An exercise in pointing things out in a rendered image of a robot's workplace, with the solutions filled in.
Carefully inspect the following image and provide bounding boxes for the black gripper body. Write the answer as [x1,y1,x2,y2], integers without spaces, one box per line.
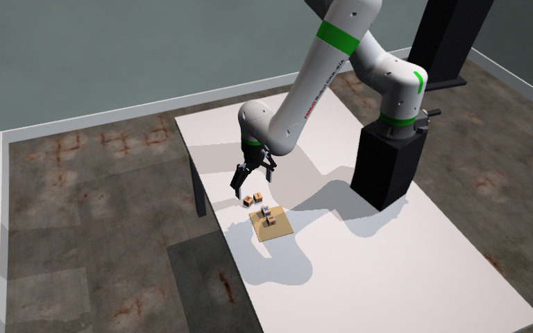
[244,154,264,170]

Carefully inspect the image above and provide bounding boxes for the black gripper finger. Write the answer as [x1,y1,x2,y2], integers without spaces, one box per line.
[258,152,277,183]
[230,163,256,200]

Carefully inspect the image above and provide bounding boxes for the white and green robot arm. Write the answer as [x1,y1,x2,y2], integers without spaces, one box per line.
[238,0,441,157]

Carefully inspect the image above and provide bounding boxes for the tan flat mat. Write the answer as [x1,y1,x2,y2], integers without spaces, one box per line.
[249,205,294,242]

